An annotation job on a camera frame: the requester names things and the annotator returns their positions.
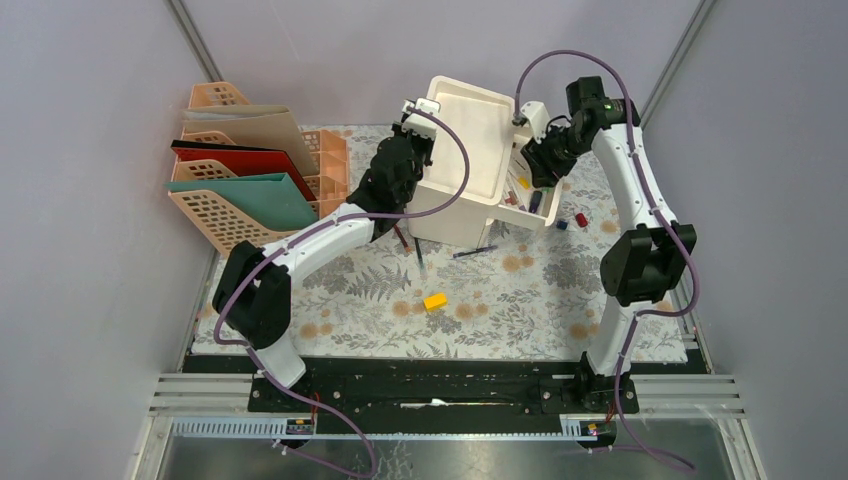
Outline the white three-drawer cabinet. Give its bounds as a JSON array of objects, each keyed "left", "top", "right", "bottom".
[{"left": 407, "top": 76, "right": 515, "bottom": 249}]

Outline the beige notebook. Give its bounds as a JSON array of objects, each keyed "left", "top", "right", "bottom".
[{"left": 182, "top": 105, "right": 319, "bottom": 176}]

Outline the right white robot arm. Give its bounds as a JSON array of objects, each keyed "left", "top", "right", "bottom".
[{"left": 513, "top": 76, "right": 697, "bottom": 412}]

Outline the orange clear pen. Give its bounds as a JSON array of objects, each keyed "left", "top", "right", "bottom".
[{"left": 393, "top": 225, "right": 413, "bottom": 254}]

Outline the aluminium corner frame post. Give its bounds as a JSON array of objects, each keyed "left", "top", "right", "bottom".
[{"left": 164, "top": 0, "right": 224, "bottom": 82}]

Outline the floral table mat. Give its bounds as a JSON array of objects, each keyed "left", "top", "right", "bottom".
[{"left": 190, "top": 124, "right": 690, "bottom": 364}]

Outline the clear green pen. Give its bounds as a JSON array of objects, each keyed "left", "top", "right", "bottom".
[{"left": 414, "top": 237, "right": 427, "bottom": 273}]

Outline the yellow eraser block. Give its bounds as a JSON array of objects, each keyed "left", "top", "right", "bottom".
[{"left": 423, "top": 292, "right": 448, "bottom": 312}]

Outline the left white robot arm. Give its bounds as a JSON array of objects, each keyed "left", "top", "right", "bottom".
[{"left": 213, "top": 98, "right": 441, "bottom": 411}]

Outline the teal folder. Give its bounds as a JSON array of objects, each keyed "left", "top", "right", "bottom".
[{"left": 165, "top": 173, "right": 319, "bottom": 232}]

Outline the red ring binder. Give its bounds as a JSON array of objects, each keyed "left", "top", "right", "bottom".
[{"left": 171, "top": 140, "right": 317, "bottom": 201}]

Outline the white top drawer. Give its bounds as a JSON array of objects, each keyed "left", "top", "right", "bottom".
[{"left": 493, "top": 128, "right": 563, "bottom": 231}]

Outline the blue pen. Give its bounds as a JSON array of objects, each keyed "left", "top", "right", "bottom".
[{"left": 452, "top": 245, "right": 498, "bottom": 259}]

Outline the red marker cap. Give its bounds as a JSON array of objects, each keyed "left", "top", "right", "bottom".
[{"left": 575, "top": 213, "right": 589, "bottom": 228}]

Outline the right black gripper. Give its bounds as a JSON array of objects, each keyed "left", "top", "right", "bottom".
[{"left": 519, "top": 122, "right": 588, "bottom": 190}]

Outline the peach plastic file organizer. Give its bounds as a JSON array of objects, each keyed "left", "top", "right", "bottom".
[{"left": 165, "top": 82, "right": 350, "bottom": 256}]

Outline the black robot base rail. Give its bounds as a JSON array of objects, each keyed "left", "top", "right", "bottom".
[{"left": 156, "top": 356, "right": 706, "bottom": 436}]

